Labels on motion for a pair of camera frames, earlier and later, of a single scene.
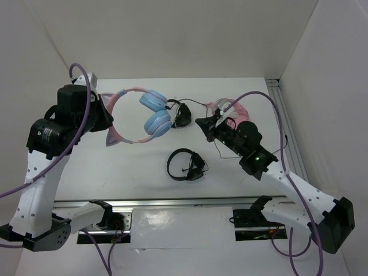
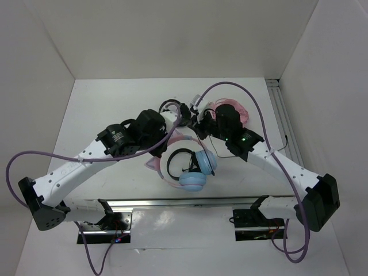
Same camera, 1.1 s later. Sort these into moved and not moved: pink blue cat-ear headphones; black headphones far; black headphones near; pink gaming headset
Moved: pink blue cat-ear headphones
Not moved: pink gaming headset; black headphones near; black headphones far
